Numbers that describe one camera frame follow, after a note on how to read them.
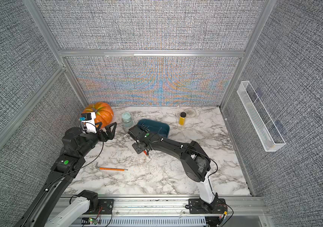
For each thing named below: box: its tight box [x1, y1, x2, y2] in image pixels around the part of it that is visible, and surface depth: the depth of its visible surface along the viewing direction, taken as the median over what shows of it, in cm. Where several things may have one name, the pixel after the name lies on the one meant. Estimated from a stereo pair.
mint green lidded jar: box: [121, 111, 134, 128], surface depth 104 cm
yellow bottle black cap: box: [178, 111, 187, 126], surface depth 105 cm
